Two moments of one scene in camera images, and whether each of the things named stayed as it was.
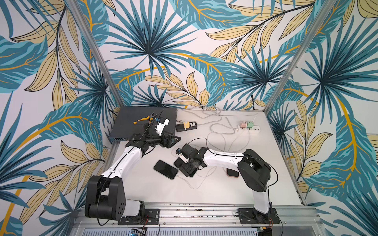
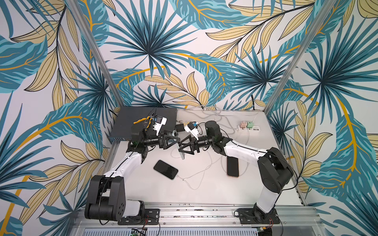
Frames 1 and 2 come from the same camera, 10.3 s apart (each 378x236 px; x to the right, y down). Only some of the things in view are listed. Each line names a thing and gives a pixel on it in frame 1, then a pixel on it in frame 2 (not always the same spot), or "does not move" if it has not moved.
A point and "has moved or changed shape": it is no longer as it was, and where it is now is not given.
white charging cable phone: (197, 188) has moved or changed shape
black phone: (165, 169) does not move
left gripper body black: (157, 139) does not move
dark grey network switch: (130, 120) does not move
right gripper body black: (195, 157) to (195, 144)
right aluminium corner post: (300, 51) does not move
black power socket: (180, 128) does not move
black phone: (179, 162) has moved or changed shape
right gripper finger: (178, 151) to (186, 139)
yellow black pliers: (150, 117) does not move
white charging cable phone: (239, 132) to (249, 156)
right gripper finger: (185, 170) to (191, 148)
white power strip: (255, 129) does not move
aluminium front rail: (204, 219) does not move
